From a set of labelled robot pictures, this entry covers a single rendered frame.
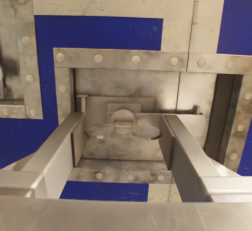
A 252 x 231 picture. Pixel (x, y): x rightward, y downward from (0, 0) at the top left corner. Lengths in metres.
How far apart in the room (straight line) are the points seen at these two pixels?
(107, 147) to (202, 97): 0.11
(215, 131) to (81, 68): 0.14
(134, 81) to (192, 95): 0.06
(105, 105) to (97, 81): 0.02
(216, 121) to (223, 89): 0.03
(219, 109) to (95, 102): 0.12
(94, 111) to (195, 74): 0.10
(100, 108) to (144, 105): 0.04
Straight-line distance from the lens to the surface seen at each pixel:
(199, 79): 0.18
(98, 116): 0.18
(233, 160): 0.21
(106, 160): 0.20
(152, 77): 0.17
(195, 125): 0.18
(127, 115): 0.16
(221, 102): 0.19
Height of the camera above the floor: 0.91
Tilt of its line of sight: level
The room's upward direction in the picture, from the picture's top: 92 degrees clockwise
